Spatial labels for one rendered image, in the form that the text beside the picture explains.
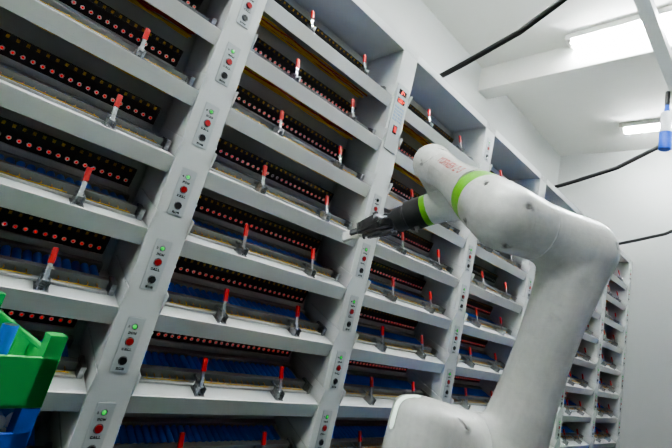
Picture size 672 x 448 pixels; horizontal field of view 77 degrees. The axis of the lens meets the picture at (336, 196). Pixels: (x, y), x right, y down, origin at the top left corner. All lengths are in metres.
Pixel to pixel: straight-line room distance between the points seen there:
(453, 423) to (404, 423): 0.08
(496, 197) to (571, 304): 0.23
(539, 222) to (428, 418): 0.37
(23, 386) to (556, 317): 0.77
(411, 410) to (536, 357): 0.24
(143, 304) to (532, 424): 0.85
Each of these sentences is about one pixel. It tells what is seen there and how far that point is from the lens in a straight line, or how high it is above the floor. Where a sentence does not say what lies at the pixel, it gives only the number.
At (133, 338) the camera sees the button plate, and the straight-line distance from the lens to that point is 1.14.
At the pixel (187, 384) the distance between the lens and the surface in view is 1.28.
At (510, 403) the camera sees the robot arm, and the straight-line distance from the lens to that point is 0.87.
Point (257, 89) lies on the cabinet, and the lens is 1.53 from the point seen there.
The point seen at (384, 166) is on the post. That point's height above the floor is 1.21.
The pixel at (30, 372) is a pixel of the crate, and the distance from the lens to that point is 0.62.
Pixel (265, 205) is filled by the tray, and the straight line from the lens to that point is 1.26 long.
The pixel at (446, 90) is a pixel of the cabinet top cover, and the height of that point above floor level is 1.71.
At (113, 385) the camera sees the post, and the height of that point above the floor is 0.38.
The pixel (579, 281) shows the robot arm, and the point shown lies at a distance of 0.84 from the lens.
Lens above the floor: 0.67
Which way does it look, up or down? 14 degrees up
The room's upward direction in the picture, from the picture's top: 15 degrees clockwise
